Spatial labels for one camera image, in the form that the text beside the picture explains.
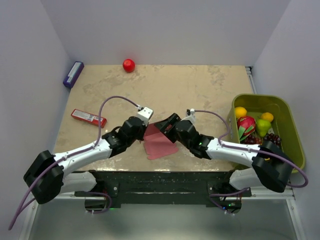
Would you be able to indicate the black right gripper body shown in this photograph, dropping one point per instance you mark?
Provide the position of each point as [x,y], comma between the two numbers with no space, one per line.
[183,142]

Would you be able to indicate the red dragon fruit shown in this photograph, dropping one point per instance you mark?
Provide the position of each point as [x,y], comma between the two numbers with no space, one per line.
[246,125]

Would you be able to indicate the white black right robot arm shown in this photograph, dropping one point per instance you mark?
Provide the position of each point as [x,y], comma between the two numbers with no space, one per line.
[266,165]

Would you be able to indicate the yellow lemon upper left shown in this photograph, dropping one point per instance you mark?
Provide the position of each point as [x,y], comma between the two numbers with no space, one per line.
[240,112]

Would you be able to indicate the red apple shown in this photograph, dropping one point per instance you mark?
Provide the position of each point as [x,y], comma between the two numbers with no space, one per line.
[128,65]

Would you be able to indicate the green plastic bin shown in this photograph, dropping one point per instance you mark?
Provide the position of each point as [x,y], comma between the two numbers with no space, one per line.
[282,125]

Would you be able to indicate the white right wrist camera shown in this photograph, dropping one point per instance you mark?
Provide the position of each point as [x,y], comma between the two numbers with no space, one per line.
[190,116]

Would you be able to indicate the dark purple grapes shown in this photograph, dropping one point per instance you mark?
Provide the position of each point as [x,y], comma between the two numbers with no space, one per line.
[255,139]

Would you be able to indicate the purple rectangular carton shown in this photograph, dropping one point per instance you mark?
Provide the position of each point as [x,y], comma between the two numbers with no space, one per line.
[73,74]

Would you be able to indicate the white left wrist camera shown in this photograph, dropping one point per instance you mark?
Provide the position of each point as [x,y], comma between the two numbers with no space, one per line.
[144,114]

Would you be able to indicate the orange fruit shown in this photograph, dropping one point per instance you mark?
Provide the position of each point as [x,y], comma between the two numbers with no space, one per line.
[267,116]

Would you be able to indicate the pink paper box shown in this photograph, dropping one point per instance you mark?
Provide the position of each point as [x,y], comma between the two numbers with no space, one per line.
[156,144]

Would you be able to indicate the green pear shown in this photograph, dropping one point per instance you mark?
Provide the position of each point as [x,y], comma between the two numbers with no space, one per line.
[262,127]

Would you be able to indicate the red rectangular carton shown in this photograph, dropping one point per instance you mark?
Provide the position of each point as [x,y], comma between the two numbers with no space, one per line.
[89,118]

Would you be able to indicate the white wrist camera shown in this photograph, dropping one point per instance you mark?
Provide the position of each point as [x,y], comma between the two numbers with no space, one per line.
[190,116]
[144,114]

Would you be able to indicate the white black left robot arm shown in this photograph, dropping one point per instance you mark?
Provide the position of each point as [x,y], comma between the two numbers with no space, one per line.
[45,177]

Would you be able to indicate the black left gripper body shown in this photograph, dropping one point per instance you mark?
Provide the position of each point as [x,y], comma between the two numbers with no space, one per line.
[139,136]

